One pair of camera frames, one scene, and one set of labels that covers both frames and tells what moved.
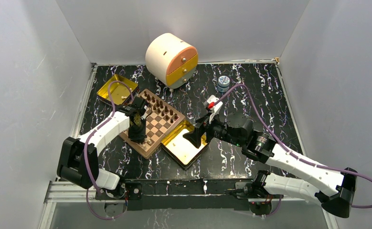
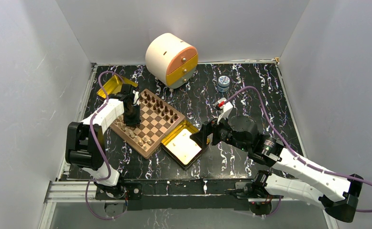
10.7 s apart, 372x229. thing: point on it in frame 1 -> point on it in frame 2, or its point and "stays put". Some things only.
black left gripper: [138, 138] -> [134, 122]
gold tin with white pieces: [120, 91] stays put
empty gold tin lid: [179, 149] stays put
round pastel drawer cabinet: [171, 61] stays put
